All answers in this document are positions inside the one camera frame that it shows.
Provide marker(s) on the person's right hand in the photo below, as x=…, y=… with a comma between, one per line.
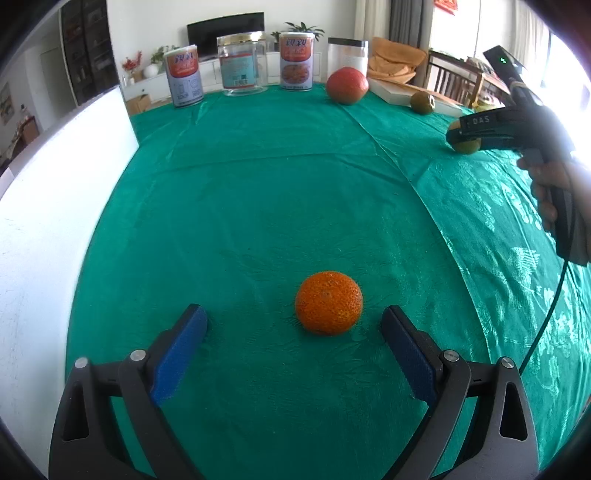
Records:
x=561, y=177

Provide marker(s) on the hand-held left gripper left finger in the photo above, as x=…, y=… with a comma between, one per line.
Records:
x=178, y=357

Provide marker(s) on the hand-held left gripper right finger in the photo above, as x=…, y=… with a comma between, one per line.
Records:
x=411, y=357

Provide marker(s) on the orange tangerine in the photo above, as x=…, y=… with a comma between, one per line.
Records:
x=328, y=302

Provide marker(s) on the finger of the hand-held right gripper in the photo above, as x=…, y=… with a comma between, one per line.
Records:
x=456, y=137

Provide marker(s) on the red and white tin can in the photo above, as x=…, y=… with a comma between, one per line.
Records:
x=184, y=78
x=297, y=62

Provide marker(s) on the black television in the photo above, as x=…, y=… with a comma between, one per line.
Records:
x=226, y=27

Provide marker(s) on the white cylindrical container dark lid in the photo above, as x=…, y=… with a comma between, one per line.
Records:
x=348, y=54

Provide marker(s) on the red flower plant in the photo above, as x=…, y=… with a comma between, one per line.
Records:
x=131, y=64

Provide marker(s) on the large leafy potted plant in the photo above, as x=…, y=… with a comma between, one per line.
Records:
x=302, y=26

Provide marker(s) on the red apple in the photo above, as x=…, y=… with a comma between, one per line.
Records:
x=347, y=86

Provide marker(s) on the flat white box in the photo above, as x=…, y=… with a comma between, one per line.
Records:
x=397, y=92

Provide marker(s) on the kiwi fruit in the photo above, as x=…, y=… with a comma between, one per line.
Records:
x=422, y=102

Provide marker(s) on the green plant in white vase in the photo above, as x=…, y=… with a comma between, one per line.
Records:
x=157, y=57

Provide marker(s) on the white board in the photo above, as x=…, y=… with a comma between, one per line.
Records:
x=51, y=230

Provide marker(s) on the green tablecloth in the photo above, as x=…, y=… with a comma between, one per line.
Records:
x=277, y=207

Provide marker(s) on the cardboard box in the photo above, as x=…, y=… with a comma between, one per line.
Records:
x=138, y=104

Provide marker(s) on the clear glass jar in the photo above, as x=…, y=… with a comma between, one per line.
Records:
x=242, y=64

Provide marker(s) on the grey curtain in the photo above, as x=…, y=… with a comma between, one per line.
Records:
x=406, y=18

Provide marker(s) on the wooden chair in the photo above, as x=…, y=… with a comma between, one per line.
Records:
x=450, y=78

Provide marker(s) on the yellow-green apple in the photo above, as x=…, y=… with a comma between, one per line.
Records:
x=466, y=148

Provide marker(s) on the orange lounge chair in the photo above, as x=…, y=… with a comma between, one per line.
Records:
x=392, y=60

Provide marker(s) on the dark tall cabinet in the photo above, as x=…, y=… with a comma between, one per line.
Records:
x=87, y=46

